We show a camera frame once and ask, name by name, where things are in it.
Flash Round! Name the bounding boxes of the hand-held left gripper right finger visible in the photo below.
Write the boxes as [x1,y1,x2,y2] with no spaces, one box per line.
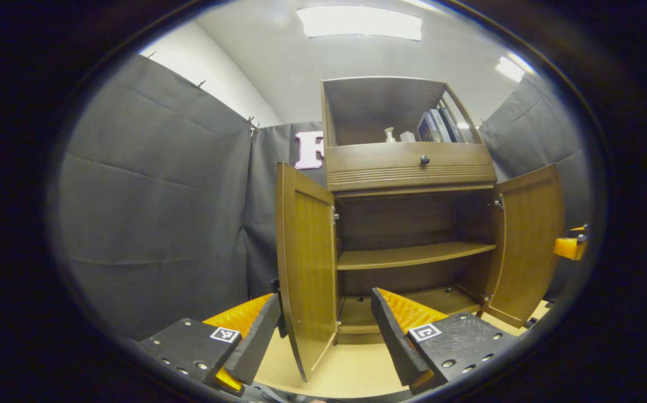
[371,287,520,392]

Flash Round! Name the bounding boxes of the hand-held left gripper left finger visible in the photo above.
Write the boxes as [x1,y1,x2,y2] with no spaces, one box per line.
[138,293,282,392]

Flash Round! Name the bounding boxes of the black door handle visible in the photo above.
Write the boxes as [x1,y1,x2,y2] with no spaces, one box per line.
[270,279,289,339]

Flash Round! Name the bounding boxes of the wooden shoe cabinet door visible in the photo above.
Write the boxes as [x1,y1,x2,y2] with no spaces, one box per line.
[483,164,566,328]
[276,162,338,382]

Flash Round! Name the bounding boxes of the wooden double-door shoe cabinet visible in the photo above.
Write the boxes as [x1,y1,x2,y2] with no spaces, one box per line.
[276,77,566,382]

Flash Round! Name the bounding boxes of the wooden cabinet shelf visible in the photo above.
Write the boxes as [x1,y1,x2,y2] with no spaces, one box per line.
[336,241,496,271]

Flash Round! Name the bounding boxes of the wooden cabinet drawer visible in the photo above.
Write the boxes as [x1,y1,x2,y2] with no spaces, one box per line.
[325,142,496,192]

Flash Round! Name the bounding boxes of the dark grey book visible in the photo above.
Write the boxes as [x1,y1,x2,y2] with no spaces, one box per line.
[440,106,465,143]

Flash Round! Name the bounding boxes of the black backdrop cloth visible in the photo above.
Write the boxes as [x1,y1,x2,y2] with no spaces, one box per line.
[49,53,596,342]

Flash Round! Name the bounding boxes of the light grey book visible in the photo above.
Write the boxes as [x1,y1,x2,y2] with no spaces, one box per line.
[429,108,452,143]

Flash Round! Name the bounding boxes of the small ceiling light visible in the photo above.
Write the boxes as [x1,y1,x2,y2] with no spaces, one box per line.
[495,53,534,83]

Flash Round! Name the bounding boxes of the blue-grey book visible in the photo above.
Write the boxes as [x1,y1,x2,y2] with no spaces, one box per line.
[416,111,442,143]

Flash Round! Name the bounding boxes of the large ceiling light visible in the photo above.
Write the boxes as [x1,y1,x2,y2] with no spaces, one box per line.
[297,6,422,41]

